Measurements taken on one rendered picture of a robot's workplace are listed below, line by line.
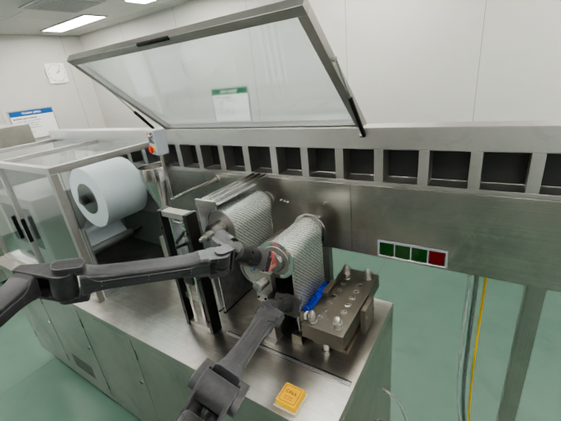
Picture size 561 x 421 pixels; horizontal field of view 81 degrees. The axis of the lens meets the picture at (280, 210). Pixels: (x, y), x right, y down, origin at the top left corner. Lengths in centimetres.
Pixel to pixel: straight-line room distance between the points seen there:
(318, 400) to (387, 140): 88
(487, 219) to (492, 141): 25
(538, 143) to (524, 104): 233
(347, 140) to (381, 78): 240
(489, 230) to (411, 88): 247
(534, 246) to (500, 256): 10
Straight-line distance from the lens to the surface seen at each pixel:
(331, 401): 121
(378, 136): 123
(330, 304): 133
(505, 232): 127
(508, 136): 118
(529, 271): 133
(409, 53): 357
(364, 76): 369
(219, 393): 72
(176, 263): 93
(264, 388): 126
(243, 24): 100
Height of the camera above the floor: 186
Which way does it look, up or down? 22 degrees down
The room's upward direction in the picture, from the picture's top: 7 degrees counter-clockwise
